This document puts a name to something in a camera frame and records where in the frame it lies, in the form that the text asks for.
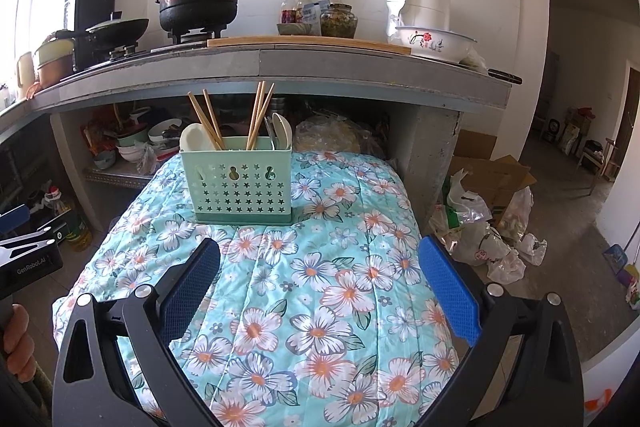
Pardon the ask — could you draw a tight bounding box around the stack of bowls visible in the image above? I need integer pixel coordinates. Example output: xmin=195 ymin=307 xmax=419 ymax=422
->
xmin=116 ymin=119 xmax=183 ymax=162

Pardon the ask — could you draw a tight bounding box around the concrete kitchen counter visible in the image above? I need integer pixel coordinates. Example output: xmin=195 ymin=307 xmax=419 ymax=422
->
xmin=0 ymin=34 xmax=523 ymax=218

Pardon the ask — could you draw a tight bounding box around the metal shelf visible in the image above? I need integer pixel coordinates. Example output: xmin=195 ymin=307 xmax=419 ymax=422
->
xmin=82 ymin=167 xmax=156 ymax=185

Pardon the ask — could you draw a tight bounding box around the black frying pan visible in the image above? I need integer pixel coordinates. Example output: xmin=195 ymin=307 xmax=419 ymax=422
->
xmin=55 ymin=12 xmax=150 ymax=48

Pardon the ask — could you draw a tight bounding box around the person's left hand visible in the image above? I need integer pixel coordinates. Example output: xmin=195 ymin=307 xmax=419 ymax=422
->
xmin=0 ymin=304 xmax=38 ymax=374

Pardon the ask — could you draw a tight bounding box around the short white spoon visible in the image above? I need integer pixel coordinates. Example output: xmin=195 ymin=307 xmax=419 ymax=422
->
xmin=179 ymin=123 xmax=217 ymax=154

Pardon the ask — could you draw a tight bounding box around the crumpled clear plastic bag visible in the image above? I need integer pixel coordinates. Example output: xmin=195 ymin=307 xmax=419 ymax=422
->
xmin=487 ymin=249 xmax=527 ymax=284
xmin=515 ymin=232 xmax=548 ymax=267

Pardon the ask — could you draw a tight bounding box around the white electric kettle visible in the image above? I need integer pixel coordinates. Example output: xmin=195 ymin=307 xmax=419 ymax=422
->
xmin=386 ymin=0 xmax=452 ymax=44

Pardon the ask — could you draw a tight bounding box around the brown pot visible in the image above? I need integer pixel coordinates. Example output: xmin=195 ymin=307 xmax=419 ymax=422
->
xmin=36 ymin=56 xmax=76 ymax=90

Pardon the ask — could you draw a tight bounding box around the long-handled white spoon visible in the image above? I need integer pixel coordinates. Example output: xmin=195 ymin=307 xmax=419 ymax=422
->
xmin=271 ymin=112 xmax=293 ymax=151

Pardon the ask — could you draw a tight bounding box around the white green plastic sack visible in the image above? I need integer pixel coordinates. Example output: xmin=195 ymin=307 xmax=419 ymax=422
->
xmin=440 ymin=167 xmax=493 ymax=228

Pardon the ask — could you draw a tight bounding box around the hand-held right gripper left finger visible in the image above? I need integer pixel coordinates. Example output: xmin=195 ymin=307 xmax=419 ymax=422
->
xmin=52 ymin=237 xmax=222 ymax=427

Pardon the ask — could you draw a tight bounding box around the tall clear plastic bag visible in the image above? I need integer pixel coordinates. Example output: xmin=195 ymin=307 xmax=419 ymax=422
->
xmin=500 ymin=187 xmax=535 ymax=243

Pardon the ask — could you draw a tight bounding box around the wooden chair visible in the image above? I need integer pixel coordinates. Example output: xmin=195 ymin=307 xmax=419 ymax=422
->
xmin=577 ymin=138 xmax=621 ymax=182

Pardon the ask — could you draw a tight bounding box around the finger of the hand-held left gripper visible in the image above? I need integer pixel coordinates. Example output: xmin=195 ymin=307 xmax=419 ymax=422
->
xmin=0 ymin=214 xmax=68 ymax=260
xmin=0 ymin=204 xmax=31 ymax=235

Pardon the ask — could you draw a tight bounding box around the glass jar of pickles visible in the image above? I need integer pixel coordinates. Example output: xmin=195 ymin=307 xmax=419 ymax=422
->
xmin=320 ymin=3 xmax=359 ymax=40

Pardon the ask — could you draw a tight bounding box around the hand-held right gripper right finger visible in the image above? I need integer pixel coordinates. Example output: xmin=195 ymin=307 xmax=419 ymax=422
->
xmin=417 ymin=234 xmax=586 ymax=427

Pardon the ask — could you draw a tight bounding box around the green perforated utensil holder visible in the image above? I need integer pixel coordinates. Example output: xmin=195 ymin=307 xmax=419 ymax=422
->
xmin=179 ymin=122 xmax=294 ymax=226

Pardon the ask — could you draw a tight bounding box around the cardboard box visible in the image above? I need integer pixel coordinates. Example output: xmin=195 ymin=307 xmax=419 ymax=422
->
xmin=447 ymin=129 xmax=537 ymax=212

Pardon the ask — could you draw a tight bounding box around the floral turquoise blanket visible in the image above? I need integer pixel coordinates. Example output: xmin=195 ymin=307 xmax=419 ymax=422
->
xmin=52 ymin=151 xmax=463 ymax=427

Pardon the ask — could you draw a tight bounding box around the plastic bag with red print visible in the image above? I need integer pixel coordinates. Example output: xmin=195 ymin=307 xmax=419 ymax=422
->
xmin=447 ymin=222 xmax=516 ymax=268

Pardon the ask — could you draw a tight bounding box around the cream jug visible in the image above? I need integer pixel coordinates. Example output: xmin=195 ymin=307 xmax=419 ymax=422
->
xmin=16 ymin=52 xmax=35 ymax=100

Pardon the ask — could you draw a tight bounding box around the grey dish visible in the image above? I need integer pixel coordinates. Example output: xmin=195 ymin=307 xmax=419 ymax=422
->
xmin=276 ymin=23 xmax=322 ymax=36

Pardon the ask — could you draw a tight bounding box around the floral enamel basin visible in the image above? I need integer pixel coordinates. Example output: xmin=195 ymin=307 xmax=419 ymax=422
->
xmin=395 ymin=26 xmax=478 ymax=64

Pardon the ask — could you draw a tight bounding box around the blue dustpan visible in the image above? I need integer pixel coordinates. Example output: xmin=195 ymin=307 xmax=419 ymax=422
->
xmin=602 ymin=244 xmax=628 ymax=275

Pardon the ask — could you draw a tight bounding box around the clear plastic bag of food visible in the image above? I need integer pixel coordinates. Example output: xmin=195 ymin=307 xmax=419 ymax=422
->
xmin=294 ymin=116 xmax=386 ymax=155

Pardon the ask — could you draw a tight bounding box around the black-handled knife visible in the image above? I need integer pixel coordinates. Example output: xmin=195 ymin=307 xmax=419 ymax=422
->
xmin=487 ymin=68 xmax=523 ymax=85

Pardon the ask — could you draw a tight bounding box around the cooking oil bottle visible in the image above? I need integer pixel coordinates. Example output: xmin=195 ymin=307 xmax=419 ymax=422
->
xmin=47 ymin=188 xmax=93 ymax=253

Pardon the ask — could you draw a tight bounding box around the cream enamel pot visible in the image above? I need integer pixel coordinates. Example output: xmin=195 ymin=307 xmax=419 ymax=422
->
xmin=33 ymin=38 xmax=76 ymax=68

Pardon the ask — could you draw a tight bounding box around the wooden cutting board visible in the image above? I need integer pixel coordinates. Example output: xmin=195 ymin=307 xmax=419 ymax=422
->
xmin=206 ymin=35 xmax=412 ymax=55

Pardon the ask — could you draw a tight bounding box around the black cooking pot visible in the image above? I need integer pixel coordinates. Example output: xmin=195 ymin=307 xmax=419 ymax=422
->
xmin=156 ymin=0 xmax=251 ymax=32

